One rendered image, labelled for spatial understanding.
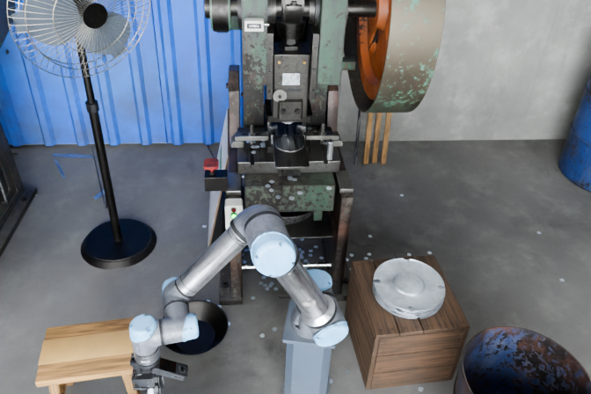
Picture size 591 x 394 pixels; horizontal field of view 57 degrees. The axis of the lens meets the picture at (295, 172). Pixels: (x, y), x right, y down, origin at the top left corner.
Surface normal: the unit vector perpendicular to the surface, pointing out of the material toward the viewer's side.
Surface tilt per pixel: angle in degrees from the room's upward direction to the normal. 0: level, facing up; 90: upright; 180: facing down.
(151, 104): 90
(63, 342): 0
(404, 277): 0
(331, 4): 90
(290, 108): 90
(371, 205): 0
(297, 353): 90
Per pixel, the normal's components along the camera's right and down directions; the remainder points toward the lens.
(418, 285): 0.04, -0.82
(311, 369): -0.13, 0.56
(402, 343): 0.15, 0.57
